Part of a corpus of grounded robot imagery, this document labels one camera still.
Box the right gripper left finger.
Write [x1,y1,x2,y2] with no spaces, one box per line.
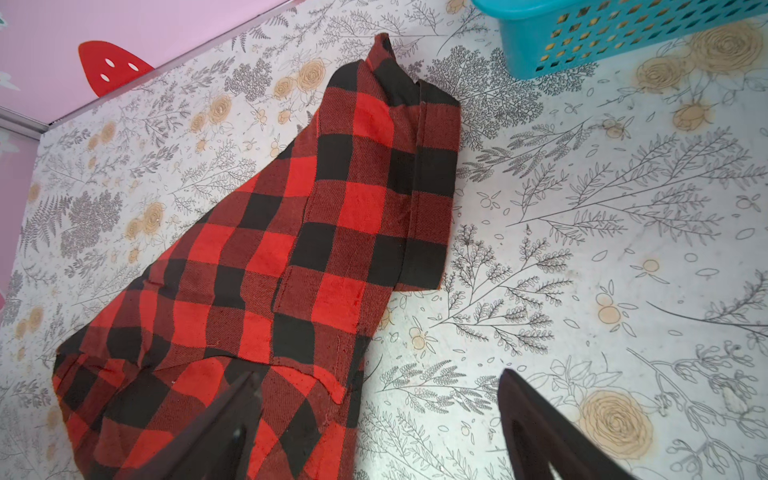
[132,372,262,480]

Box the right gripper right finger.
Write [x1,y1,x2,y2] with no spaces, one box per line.
[497,369,632,480]

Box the red black plaid shirt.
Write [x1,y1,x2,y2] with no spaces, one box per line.
[53,33,461,479]

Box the teal plastic basket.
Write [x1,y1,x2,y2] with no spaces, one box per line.
[473,0,767,80]

